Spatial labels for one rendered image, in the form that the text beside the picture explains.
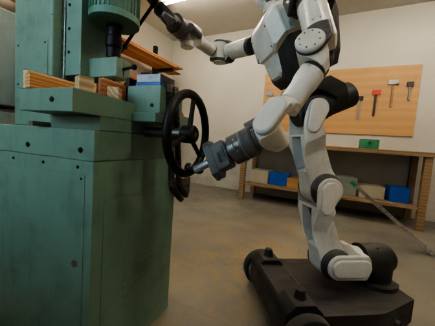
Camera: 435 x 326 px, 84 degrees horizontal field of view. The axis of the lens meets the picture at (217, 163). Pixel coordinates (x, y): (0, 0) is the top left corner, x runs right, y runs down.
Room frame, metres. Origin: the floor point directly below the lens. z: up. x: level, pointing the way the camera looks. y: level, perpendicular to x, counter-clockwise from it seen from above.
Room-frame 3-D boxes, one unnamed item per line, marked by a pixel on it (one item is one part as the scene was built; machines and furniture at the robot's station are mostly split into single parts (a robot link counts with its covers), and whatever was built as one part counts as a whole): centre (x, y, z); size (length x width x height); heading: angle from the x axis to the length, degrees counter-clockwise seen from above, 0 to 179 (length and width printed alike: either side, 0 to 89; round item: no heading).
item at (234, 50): (1.41, -0.03, 1.31); 0.22 x 0.12 x 0.13; 45
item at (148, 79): (0.88, 0.23, 0.99); 0.13 x 0.11 x 0.06; 159
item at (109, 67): (0.95, 0.44, 1.03); 0.14 x 0.07 x 0.09; 69
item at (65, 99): (0.91, 0.31, 0.87); 0.61 x 0.30 x 0.06; 159
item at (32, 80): (0.97, 0.40, 0.92); 0.67 x 0.02 x 0.04; 159
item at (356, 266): (1.11, -0.60, 0.28); 0.21 x 0.20 x 0.13; 99
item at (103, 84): (0.88, 0.34, 0.93); 0.24 x 0.01 x 0.06; 159
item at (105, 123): (0.91, 0.36, 0.82); 0.40 x 0.21 x 0.04; 159
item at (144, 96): (0.88, 0.24, 0.91); 0.15 x 0.14 x 0.09; 159
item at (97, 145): (0.98, 0.53, 0.76); 0.57 x 0.45 x 0.09; 69
